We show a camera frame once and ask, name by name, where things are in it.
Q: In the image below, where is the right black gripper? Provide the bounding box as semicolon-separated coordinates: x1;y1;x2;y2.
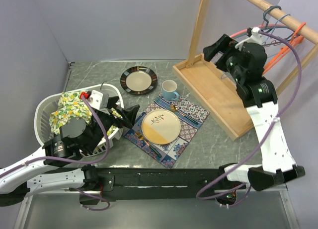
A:
203;34;244;84

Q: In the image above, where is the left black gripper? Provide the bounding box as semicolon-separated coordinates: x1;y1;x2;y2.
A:
86;96;140;153

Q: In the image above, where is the pink hanger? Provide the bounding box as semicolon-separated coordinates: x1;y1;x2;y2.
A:
230;24;275;38

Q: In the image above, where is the dark blue hanger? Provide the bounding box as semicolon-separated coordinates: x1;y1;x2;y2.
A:
262;5;295;41

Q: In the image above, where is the light blue wire hanger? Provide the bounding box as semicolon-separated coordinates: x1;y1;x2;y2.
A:
221;13;291;80

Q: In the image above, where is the lemon print cloth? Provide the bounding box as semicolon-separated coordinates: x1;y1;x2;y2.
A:
49;91;122;140

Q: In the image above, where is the orange plastic hanger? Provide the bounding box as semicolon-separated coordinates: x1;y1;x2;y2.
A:
263;22;306;75

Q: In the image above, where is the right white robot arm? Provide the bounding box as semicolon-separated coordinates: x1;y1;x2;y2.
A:
198;32;306;195

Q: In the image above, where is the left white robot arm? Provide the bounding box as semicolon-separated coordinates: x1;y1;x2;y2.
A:
0;96;140;207

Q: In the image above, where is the gold fork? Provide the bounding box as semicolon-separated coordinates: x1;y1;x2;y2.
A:
135;132;162;158

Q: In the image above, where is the dark rimmed striped plate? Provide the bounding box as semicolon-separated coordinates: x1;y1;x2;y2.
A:
120;66;158;95

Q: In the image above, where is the cream and yellow plate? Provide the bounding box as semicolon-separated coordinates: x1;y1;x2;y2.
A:
141;109;181;145

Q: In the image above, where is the wooden clothes rack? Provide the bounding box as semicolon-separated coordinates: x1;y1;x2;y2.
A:
173;0;318;141

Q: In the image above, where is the gold spoon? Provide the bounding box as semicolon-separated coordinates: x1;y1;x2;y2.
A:
170;104;198;125

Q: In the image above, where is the blue ceramic mug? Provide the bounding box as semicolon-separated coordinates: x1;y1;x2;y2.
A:
161;80;179;101

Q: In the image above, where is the patterned blue placemat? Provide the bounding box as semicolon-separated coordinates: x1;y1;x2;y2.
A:
124;93;209;168

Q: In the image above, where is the white plastic laundry basket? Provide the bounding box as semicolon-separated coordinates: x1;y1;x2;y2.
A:
34;83;124;145

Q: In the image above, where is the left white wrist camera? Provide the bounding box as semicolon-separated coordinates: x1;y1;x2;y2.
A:
80;90;109;110

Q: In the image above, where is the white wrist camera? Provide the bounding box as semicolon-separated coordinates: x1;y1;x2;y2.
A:
235;27;262;51
80;90;109;110

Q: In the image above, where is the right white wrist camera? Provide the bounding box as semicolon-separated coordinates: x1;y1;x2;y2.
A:
235;27;262;51

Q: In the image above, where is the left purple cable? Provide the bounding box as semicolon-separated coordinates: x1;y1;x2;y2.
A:
0;98;111;212

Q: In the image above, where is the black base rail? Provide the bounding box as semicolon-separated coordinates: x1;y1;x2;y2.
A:
57;164;249;202

